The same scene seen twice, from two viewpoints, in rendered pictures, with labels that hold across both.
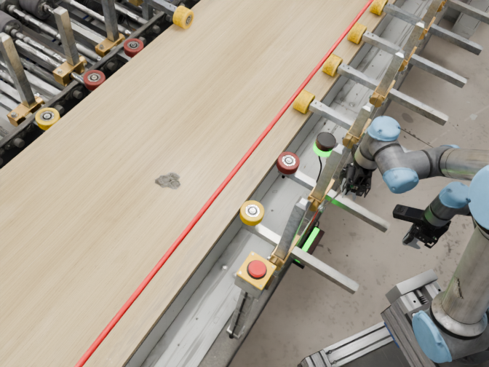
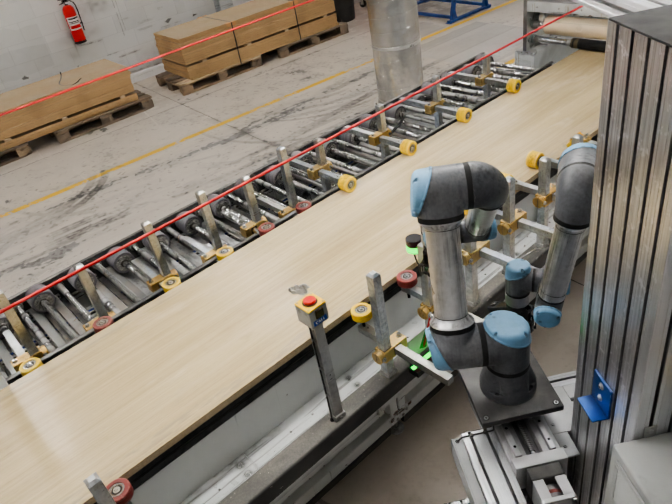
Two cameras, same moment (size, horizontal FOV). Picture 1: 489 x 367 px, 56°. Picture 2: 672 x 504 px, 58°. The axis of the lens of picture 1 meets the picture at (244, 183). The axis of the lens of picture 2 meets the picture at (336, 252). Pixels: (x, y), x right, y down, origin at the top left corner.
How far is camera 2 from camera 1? 1.18 m
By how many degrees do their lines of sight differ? 32
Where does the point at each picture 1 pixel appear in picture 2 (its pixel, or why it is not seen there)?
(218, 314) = not seen: hidden behind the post
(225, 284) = (345, 390)
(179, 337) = (293, 426)
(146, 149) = (289, 270)
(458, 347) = (446, 346)
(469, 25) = not seen: outside the picture
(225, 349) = (324, 428)
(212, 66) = (363, 215)
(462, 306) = (436, 302)
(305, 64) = not seen: hidden behind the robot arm
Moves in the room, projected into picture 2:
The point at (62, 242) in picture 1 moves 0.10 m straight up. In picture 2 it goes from (207, 325) to (200, 305)
